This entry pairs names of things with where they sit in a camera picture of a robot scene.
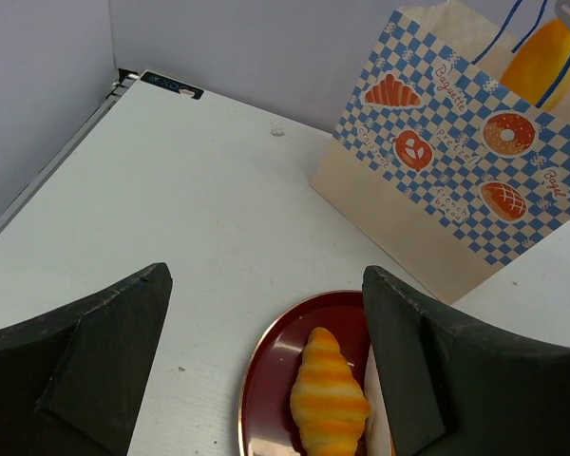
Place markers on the striped croissant bread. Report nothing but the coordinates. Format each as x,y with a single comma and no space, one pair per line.
326,402

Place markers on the pink sugared bread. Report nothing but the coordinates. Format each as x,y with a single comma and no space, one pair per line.
538,63

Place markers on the checkered paper bag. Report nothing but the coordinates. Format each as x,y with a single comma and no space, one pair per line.
443,167

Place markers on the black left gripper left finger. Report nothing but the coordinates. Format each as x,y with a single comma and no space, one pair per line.
72,380

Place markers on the left blue table label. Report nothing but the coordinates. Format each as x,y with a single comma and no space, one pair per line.
172,85

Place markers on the red round plate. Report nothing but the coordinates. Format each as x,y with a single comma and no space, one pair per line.
265,425

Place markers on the aluminium frame rail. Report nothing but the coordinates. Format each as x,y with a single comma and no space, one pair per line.
126,79

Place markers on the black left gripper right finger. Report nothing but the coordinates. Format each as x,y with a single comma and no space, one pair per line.
455,385

